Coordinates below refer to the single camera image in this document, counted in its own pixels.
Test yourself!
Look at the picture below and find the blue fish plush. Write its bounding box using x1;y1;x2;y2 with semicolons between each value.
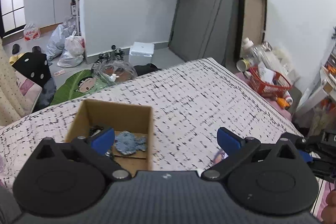
115;131;147;156

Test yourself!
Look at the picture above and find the person's right hand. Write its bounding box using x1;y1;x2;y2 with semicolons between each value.
321;190;336;224

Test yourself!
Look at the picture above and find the brown cardboard box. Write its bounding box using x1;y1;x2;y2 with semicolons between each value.
64;99;154;176

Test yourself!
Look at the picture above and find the orange small bottle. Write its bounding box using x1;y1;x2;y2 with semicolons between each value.
276;97;293;109

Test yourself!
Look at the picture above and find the white side table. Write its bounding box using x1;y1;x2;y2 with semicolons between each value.
294;66;335;118

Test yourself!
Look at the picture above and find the green cartoon floor mat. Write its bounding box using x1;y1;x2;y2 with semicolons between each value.
51;69;108;105

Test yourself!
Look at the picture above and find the red plastic basket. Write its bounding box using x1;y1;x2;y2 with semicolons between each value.
248;67;292;97

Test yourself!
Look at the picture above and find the clear plastic bag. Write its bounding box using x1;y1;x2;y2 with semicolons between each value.
91;60;138;86

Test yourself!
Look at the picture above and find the dotted cream tablecloth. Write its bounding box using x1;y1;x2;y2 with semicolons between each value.
0;41;28;126

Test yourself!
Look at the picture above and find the clear plastic bottle white cap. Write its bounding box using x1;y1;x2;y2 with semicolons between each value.
240;38;265;67

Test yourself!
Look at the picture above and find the white plastic bag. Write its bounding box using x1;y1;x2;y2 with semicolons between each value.
57;31;85;68

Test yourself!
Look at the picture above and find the white foam box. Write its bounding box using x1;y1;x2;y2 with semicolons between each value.
129;42;154;66

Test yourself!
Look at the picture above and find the grey plastic bag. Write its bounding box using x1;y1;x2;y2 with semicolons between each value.
46;16;76;64

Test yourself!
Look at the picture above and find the grey door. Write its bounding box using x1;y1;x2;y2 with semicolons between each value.
169;0;239;64

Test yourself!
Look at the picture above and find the water bottle pack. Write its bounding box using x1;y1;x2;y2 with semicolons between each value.
23;23;41;41

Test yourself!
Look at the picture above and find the brown framed board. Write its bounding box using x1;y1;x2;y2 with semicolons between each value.
234;0;268;61

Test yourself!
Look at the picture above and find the white kitchen cabinet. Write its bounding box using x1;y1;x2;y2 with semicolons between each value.
23;0;71;28

